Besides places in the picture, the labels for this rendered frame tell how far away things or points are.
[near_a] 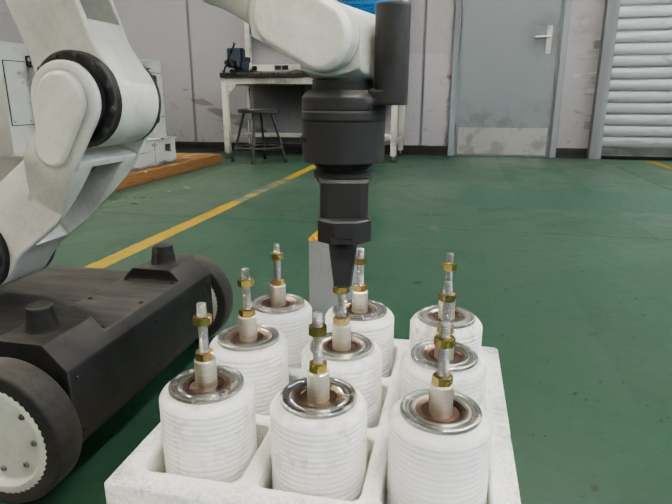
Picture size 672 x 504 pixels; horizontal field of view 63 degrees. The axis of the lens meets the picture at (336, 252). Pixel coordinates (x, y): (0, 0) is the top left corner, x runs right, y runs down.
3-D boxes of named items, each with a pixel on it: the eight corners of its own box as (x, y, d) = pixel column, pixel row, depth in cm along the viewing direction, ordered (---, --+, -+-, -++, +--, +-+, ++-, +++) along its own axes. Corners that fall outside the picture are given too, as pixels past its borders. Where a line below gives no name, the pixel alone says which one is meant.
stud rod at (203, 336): (203, 375, 55) (198, 305, 53) (199, 372, 56) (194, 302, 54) (212, 373, 56) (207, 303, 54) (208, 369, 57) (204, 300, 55)
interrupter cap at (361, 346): (365, 333, 69) (365, 328, 69) (380, 361, 62) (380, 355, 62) (306, 338, 68) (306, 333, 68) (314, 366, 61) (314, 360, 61)
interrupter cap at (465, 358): (489, 357, 63) (490, 352, 63) (455, 381, 58) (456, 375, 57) (433, 339, 68) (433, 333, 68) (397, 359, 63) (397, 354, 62)
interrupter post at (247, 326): (238, 344, 66) (237, 319, 65) (239, 336, 69) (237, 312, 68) (258, 343, 67) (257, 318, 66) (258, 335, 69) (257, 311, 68)
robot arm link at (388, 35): (285, 123, 56) (283, 2, 53) (332, 120, 65) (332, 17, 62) (389, 126, 51) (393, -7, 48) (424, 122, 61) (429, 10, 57)
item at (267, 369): (214, 492, 67) (205, 358, 62) (219, 445, 76) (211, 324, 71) (293, 485, 68) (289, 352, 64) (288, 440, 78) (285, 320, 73)
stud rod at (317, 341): (323, 387, 53) (322, 314, 51) (313, 387, 53) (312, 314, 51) (323, 382, 54) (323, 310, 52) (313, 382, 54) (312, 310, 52)
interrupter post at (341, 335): (349, 344, 66) (349, 318, 66) (353, 352, 64) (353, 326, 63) (330, 345, 66) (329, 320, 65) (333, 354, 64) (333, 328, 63)
